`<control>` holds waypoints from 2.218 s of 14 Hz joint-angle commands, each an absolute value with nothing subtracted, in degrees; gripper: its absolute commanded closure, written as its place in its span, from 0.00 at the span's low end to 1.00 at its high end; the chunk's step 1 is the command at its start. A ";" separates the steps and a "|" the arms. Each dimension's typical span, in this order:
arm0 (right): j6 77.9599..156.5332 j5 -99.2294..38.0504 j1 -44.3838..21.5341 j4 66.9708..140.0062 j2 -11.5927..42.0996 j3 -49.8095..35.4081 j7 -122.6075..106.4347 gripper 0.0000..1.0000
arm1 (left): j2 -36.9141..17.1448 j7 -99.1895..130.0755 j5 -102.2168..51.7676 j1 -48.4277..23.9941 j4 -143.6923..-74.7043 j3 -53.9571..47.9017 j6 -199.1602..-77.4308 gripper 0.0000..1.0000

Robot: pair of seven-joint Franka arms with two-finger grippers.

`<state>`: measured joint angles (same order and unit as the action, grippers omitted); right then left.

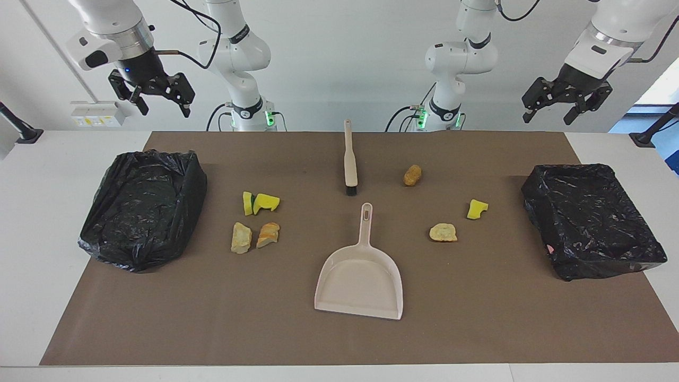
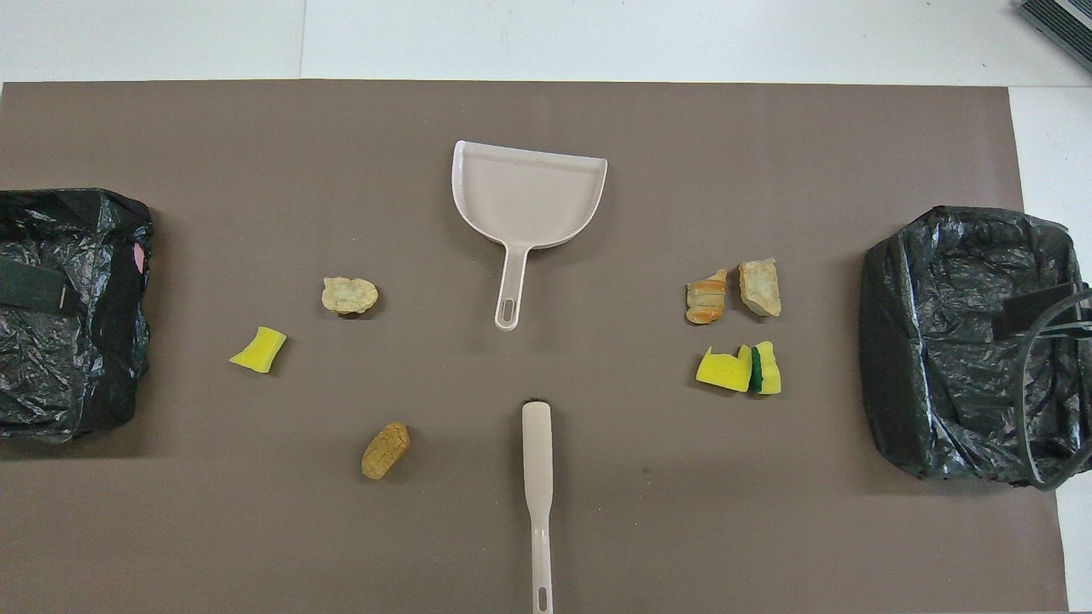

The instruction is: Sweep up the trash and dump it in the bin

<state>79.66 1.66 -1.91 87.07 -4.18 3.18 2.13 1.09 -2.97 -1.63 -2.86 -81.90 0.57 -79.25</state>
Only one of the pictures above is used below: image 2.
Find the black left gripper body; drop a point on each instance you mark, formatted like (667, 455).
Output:
(30, 287)

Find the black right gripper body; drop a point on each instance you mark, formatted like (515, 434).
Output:
(1036, 311)

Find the small yellow sponge piece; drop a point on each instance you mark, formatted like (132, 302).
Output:
(258, 350)

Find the yellow sponge with green layer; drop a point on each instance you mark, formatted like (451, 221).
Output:
(768, 368)

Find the beige wedge sponge chunk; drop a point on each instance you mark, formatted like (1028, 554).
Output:
(759, 287)

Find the yellow notched sponge piece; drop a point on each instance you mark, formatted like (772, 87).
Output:
(723, 371)

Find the pale rounded sponge chunk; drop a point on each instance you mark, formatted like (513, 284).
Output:
(350, 295)

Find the orange striped sponge chunk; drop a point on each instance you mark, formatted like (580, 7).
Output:
(706, 298)

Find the brown oval sponge chunk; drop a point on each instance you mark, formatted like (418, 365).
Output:
(386, 450)

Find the beige plastic dustpan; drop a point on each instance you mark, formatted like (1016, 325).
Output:
(525, 196)

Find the beige brush with black bristles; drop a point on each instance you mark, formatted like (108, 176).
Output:
(537, 452)

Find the black bag bin pink mark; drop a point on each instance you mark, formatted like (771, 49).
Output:
(85, 367)

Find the black bag lined bin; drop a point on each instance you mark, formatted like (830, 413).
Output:
(938, 341)

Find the brown table mat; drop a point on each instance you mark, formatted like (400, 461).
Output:
(256, 170)

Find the grey ribbed device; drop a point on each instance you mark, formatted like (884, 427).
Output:
(1062, 26)

